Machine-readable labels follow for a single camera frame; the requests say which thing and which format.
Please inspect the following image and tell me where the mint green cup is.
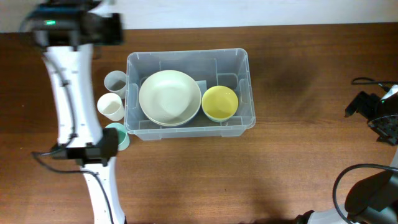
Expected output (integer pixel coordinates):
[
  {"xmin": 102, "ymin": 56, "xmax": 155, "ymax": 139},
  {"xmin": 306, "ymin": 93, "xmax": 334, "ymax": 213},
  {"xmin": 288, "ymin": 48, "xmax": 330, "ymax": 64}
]
[{"xmin": 106, "ymin": 123, "xmax": 130, "ymax": 151}]

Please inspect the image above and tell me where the mint green small bowl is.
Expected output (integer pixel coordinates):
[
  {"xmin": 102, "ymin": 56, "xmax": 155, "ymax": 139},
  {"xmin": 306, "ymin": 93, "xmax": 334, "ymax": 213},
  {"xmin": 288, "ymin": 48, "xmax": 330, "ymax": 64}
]
[{"xmin": 207, "ymin": 116, "xmax": 233, "ymax": 123}]

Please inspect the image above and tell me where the yellow small bowl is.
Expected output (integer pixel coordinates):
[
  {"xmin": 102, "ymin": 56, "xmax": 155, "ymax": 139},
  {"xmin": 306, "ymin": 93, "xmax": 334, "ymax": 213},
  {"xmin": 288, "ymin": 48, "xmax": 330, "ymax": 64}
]
[{"xmin": 201, "ymin": 85, "xmax": 239, "ymax": 119}]

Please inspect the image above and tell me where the beige bowl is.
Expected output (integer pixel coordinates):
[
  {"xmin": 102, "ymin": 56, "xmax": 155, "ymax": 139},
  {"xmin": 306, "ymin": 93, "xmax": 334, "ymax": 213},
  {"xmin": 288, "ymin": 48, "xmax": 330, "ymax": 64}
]
[
  {"xmin": 139, "ymin": 70, "xmax": 201, "ymax": 110},
  {"xmin": 142, "ymin": 108, "xmax": 200, "ymax": 127}
]

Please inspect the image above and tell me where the cream cup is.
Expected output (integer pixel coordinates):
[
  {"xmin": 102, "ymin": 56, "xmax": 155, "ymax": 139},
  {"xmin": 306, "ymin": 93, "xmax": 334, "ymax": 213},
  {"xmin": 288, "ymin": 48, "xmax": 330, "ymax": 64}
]
[{"xmin": 97, "ymin": 93, "xmax": 124, "ymax": 121}]

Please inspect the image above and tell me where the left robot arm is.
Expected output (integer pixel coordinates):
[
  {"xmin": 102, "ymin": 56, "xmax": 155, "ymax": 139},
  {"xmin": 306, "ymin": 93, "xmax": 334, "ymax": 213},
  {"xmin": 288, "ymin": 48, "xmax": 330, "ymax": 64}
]
[{"xmin": 19, "ymin": 1, "xmax": 126, "ymax": 223}]

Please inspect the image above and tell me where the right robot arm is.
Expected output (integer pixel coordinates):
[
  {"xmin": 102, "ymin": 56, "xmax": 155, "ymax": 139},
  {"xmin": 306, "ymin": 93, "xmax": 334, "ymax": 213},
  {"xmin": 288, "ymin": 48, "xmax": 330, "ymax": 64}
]
[{"xmin": 293, "ymin": 82, "xmax": 397, "ymax": 224}]

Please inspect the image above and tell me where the grey cup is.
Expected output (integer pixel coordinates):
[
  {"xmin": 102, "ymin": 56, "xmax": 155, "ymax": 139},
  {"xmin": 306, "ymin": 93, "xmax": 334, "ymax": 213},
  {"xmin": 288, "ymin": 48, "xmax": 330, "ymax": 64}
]
[{"xmin": 104, "ymin": 70, "xmax": 127, "ymax": 100}]

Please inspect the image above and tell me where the clear plastic storage bin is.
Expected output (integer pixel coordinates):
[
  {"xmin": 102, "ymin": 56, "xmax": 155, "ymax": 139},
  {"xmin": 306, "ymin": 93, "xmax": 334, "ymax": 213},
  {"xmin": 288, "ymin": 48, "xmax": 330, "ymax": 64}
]
[{"xmin": 124, "ymin": 48, "xmax": 256, "ymax": 141}]

